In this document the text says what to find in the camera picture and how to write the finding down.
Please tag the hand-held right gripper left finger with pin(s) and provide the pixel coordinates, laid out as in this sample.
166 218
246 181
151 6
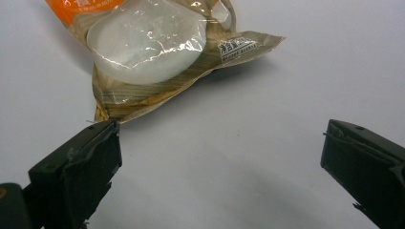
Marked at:
81 168

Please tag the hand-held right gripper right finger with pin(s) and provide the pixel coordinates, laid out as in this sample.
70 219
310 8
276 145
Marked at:
366 168

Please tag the steamed bun packet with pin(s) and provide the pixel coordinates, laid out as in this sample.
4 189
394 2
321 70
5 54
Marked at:
146 51

